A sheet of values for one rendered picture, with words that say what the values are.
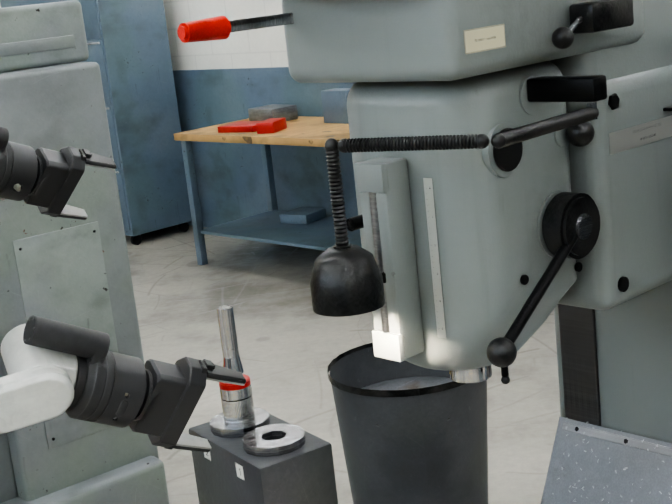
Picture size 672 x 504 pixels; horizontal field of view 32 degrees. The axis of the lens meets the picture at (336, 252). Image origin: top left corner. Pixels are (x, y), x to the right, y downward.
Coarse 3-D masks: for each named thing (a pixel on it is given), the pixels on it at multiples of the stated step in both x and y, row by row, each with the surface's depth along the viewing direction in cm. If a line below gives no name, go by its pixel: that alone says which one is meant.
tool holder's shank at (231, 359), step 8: (224, 312) 170; (232, 312) 171; (224, 320) 170; (232, 320) 171; (224, 328) 171; (232, 328) 171; (224, 336) 171; (232, 336) 171; (224, 344) 171; (232, 344) 171; (224, 352) 172; (232, 352) 171; (224, 360) 172; (232, 360) 172; (240, 360) 173; (232, 368) 172; (240, 368) 172
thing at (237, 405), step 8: (224, 392) 172; (232, 392) 172; (240, 392) 172; (248, 392) 173; (224, 400) 173; (232, 400) 172; (240, 400) 172; (248, 400) 173; (224, 408) 173; (232, 408) 172; (240, 408) 172; (248, 408) 173; (224, 416) 174; (232, 416) 173; (240, 416) 173; (248, 416) 173
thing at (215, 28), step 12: (180, 24) 113; (192, 24) 113; (204, 24) 114; (216, 24) 115; (228, 24) 115; (240, 24) 117; (252, 24) 118; (264, 24) 119; (276, 24) 121; (288, 24) 122; (180, 36) 113; (192, 36) 113; (204, 36) 114; (216, 36) 115; (228, 36) 116
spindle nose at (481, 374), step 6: (486, 366) 131; (450, 372) 132; (456, 372) 131; (462, 372) 130; (468, 372) 130; (474, 372) 130; (480, 372) 130; (486, 372) 131; (456, 378) 131; (462, 378) 131; (468, 378) 130; (474, 378) 130; (480, 378) 130; (486, 378) 131
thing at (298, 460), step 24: (192, 432) 176; (216, 432) 172; (240, 432) 171; (264, 432) 168; (288, 432) 167; (192, 456) 178; (216, 456) 170; (240, 456) 164; (264, 456) 163; (288, 456) 162; (312, 456) 164; (216, 480) 172; (240, 480) 165; (264, 480) 160; (288, 480) 162; (312, 480) 164
